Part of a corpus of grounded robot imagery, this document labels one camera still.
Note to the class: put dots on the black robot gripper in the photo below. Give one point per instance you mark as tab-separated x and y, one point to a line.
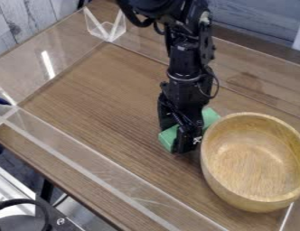
182	98

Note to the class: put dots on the green rectangular block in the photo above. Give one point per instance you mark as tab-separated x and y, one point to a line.
210	117

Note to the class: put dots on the light wooden bowl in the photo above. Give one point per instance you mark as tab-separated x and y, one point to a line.
250	161

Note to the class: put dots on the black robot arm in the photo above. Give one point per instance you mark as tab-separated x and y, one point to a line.
184	21

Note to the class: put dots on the black table leg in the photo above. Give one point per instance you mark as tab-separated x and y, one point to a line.
47	191

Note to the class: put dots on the blue object at left edge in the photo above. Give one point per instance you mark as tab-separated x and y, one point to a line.
3	102

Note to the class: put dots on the clear acrylic corner bracket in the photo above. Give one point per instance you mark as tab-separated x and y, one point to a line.
105	30

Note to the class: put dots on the black metal bracket with screw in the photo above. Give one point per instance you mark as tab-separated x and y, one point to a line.
59	221

